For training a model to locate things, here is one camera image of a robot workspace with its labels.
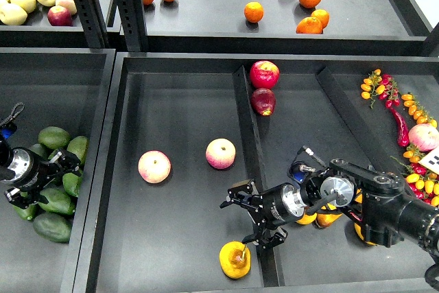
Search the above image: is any orange cherry tomato string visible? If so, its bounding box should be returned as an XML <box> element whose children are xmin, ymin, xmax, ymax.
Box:
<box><xmin>401</xmin><ymin>93</ymin><xmax>438</xmax><ymax>129</ymax></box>

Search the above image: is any red chili pepper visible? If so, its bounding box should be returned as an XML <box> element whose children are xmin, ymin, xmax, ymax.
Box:
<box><xmin>385</xmin><ymin>100</ymin><xmax>410</xmax><ymax>147</ymax></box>

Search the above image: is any bright red apple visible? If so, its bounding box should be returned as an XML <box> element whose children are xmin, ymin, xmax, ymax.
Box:
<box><xmin>250</xmin><ymin>60</ymin><xmax>280</xmax><ymax>89</ymax></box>

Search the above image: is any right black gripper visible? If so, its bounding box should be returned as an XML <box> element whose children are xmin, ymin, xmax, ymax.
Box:
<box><xmin>219</xmin><ymin>179</ymin><xmax>307</xmax><ymax>248</ymax></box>

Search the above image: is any black tray divider left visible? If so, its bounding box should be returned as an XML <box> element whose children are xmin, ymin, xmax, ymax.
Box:
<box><xmin>233</xmin><ymin>66</ymin><xmax>285</xmax><ymax>288</ymax></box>

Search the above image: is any pink apple right bin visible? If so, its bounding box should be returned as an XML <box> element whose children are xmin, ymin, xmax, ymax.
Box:
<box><xmin>408</xmin><ymin>124</ymin><xmax>438</xmax><ymax>152</ymax></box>

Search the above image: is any black left tray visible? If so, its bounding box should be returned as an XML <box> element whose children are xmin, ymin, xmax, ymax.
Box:
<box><xmin>1</xmin><ymin>47</ymin><xmax>115</xmax><ymax>292</ymax></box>

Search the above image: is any black tray divider right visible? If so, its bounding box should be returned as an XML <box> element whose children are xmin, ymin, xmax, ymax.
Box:
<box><xmin>316</xmin><ymin>67</ymin><xmax>404</xmax><ymax>174</ymax></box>

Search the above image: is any dark red apple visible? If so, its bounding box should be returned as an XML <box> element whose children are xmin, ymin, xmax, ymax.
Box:
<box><xmin>250</xmin><ymin>88</ymin><xmax>276</xmax><ymax>116</ymax></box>

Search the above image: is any pink apple centre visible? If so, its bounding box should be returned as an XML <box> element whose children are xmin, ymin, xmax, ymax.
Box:
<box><xmin>205</xmin><ymin>138</ymin><xmax>236</xmax><ymax>169</ymax></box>

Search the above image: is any white marker tag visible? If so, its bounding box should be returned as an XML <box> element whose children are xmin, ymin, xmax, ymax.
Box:
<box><xmin>418</xmin><ymin>147</ymin><xmax>439</xmax><ymax>174</ymax></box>

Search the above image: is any red apple on shelf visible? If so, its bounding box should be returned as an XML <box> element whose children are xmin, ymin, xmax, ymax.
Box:
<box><xmin>47</xmin><ymin>5</ymin><xmax>73</xmax><ymax>26</ymax></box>

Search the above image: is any pink apple left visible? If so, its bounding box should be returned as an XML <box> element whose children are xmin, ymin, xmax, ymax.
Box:
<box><xmin>138</xmin><ymin>150</ymin><xmax>171</xmax><ymax>184</ymax></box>

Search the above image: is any red cherry tomato cluster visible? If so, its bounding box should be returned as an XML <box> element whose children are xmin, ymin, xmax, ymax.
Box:
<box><xmin>379</xmin><ymin>74</ymin><xmax>401</xmax><ymax>108</ymax></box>

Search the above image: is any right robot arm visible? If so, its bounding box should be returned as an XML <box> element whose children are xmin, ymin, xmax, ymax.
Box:
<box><xmin>222</xmin><ymin>145</ymin><xmax>438</xmax><ymax>292</ymax></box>

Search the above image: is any pink apple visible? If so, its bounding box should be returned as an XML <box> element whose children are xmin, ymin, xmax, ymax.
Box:
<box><xmin>205</xmin><ymin>138</ymin><xmax>236</xmax><ymax>169</ymax></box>
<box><xmin>138</xmin><ymin>150</ymin><xmax>171</xmax><ymax>184</ymax></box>

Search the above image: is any dark green avocado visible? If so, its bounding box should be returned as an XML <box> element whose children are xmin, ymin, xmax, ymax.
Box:
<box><xmin>33</xmin><ymin>213</ymin><xmax>72</xmax><ymax>243</ymax></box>

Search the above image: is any yellow pear under arm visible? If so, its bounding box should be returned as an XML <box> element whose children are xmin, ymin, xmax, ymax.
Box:
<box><xmin>355</xmin><ymin>190</ymin><xmax>363</xmax><ymax>203</ymax></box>

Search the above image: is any black tray divider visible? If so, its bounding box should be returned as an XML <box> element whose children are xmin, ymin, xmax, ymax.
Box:
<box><xmin>316</xmin><ymin>67</ymin><xmax>404</xmax><ymax>174</ymax></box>
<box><xmin>233</xmin><ymin>66</ymin><xmax>285</xmax><ymax>288</ymax></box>

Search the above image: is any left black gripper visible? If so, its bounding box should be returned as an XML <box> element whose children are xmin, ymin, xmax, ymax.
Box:
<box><xmin>4</xmin><ymin>148</ymin><xmax>82</xmax><ymax>209</ymax></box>

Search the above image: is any orange cherry tomato cluster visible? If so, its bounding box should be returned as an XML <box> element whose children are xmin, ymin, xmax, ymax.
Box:
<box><xmin>360</xmin><ymin>69</ymin><xmax>385</xmax><ymax>100</ymax></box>

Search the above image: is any black shelf upright post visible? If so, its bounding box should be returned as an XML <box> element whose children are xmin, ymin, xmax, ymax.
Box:
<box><xmin>115</xmin><ymin>0</ymin><xmax>148</xmax><ymax>52</ymax></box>
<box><xmin>74</xmin><ymin>0</ymin><xmax>109</xmax><ymax>49</ymax></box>

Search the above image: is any pale yellow pear shelf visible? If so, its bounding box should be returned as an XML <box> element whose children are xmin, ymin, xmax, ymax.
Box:
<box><xmin>1</xmin><ymin>3</ymin><xmax>27</xmax><ymax>25</ymax></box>

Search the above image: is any mixed cherry tomatoes lower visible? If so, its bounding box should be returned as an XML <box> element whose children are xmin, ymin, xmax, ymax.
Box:
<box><xmin>403</xmin><ymin>143</ymin><xmax>438</xmax><ymax>207</ymax></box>

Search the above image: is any peach on shelf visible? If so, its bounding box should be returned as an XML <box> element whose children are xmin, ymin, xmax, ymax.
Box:
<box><xmin>56</xmin><ymin>0</ymin><xmax>77</xmax><ymax>16</ymax></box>

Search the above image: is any yellow pear with stem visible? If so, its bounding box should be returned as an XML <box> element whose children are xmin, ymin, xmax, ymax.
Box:
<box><xmin>219</xmin><ymin>241</ymin><xmax>251</xmax><ymax>279</ymax></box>

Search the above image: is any yellow pear stem up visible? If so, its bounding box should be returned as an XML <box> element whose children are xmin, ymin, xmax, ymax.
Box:
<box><xmin>296</xmin><ymin>213</ymin><xmax>317</xmax><ymax>225</ymax></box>

